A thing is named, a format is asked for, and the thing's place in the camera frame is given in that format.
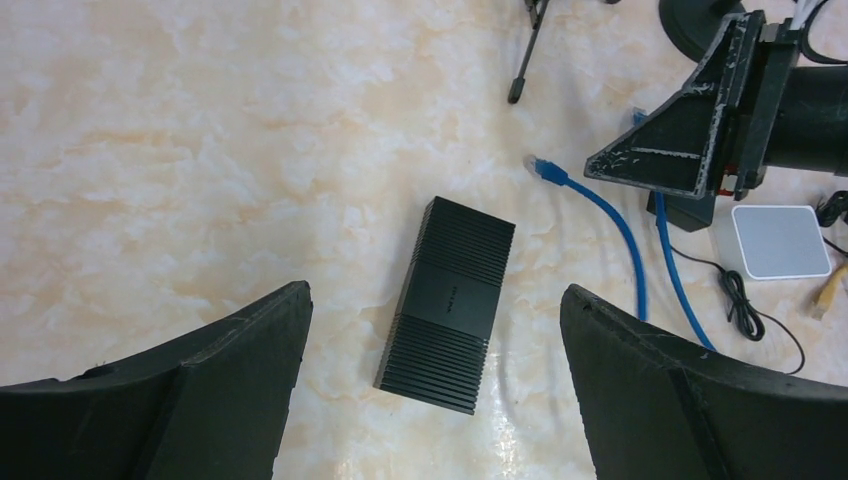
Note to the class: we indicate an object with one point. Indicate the blue ethernet cable short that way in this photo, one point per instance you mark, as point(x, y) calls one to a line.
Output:
point(661, 223)

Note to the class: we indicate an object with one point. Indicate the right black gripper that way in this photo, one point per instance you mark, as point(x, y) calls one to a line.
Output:
point(739, 82)

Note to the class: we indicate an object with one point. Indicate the blue ethernet cable long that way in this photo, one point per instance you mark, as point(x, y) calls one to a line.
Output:
point(554, 174)

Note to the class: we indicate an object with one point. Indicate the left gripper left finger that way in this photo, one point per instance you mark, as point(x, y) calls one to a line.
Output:
point(210, 404)

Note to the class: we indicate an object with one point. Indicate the black tripod microphone stand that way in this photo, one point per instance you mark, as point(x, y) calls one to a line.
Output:
point(587, 24)

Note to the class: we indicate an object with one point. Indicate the black power adapter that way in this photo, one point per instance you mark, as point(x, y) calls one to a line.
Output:
point(692, 215)

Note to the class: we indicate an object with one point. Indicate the black network switch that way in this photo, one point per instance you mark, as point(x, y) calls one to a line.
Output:
point(438, 341)

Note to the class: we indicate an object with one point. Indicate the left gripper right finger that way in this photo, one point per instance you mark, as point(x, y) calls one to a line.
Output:
point(657, 406)

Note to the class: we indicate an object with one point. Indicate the black round-base microphone stand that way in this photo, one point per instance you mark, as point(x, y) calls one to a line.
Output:
point(691, 25)

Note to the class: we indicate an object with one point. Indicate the white network switch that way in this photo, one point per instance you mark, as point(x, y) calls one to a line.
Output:
point(771, 242)

